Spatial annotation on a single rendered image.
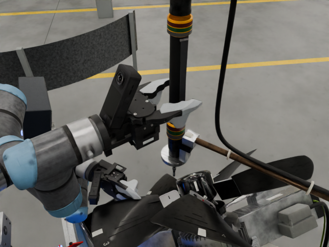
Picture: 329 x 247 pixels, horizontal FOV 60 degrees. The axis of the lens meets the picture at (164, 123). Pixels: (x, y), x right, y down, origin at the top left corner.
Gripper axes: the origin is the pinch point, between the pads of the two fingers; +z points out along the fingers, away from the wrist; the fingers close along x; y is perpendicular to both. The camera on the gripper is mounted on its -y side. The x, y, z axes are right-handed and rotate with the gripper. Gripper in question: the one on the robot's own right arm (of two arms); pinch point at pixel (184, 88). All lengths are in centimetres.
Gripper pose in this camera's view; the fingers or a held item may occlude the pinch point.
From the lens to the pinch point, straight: 59.7
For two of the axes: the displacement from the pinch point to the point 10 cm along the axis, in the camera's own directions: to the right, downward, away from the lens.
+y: 0.0, 7.2, 7.0
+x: 5.5, 5.8, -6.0
